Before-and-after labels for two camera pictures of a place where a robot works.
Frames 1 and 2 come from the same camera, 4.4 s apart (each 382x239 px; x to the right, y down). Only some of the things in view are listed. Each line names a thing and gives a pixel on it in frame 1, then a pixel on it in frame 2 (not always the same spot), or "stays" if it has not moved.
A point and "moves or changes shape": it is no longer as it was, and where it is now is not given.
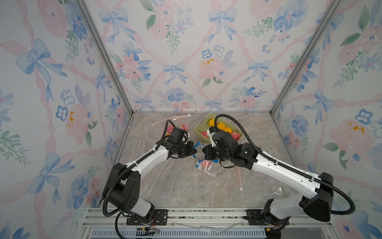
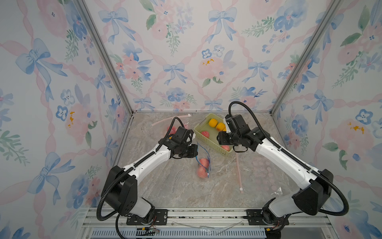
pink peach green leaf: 206,163 stays
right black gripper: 208,152 → 221,139
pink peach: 170,129 stays
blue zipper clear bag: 205,166 moves or changes shape
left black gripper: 191,151 stays
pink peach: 205,134 stays
